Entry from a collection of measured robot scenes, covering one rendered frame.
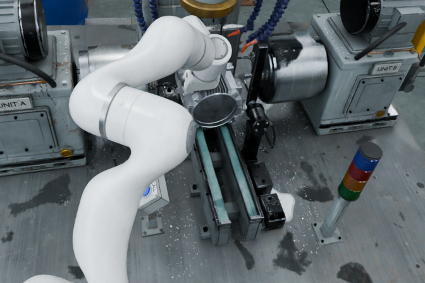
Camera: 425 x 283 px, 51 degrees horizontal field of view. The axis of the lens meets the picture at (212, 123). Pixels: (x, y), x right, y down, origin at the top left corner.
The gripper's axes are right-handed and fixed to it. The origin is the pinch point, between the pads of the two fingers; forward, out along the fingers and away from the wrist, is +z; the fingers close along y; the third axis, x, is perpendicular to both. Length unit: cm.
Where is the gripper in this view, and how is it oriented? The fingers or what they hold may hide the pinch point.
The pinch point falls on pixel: (196, 86)
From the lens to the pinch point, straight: 142.0
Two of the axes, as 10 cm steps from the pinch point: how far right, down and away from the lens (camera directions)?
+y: 9.7, -1.1, 2.2
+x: -1.6, -9.7, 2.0
